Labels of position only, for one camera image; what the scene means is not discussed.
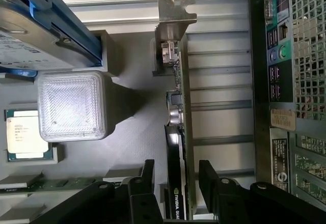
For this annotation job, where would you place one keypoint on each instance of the green RAM stick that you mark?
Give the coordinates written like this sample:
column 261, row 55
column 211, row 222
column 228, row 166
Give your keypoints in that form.
column 51, row 183

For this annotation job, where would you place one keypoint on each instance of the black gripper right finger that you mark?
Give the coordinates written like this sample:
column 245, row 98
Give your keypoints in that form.
column 207, row 183

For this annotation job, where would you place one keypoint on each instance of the grey open PC case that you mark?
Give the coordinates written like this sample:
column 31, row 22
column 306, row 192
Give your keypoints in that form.
column 259, row 81

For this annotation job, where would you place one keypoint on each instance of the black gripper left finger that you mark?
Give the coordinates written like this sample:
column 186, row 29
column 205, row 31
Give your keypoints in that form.
column 147, row 183

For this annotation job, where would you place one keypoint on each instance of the silver CPU chip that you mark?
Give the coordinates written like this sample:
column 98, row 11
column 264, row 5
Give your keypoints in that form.
column 23, row 137

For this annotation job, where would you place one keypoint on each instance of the hard disk in blue carrier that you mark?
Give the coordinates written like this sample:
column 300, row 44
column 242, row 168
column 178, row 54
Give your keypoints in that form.
column 20, row 43

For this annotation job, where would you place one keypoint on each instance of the green graphics card black cooler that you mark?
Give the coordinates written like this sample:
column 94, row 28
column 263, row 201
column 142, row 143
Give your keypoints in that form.
column 188, row 112

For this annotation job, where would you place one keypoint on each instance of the grey plastic parts rack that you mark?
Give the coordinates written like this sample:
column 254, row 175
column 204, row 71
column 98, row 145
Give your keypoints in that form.
column 132, row 56

